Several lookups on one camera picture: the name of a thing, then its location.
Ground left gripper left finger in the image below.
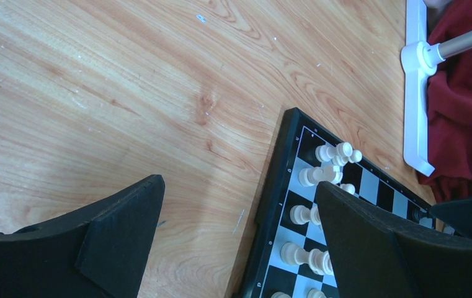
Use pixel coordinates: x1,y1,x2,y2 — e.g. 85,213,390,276
0,174,165,297

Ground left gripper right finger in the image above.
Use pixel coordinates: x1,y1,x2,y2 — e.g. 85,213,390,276
318,182,472,297

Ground black white chess board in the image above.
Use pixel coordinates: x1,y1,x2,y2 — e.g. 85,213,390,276
234,108,436,297

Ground white chess pieces rows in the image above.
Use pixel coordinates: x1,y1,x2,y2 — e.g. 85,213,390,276
259,142,362,297

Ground red shirt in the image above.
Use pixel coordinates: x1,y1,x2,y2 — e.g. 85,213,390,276
416,0,472,204

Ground white clothes rack stand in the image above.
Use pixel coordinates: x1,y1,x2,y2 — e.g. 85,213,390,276
401,0,472,176

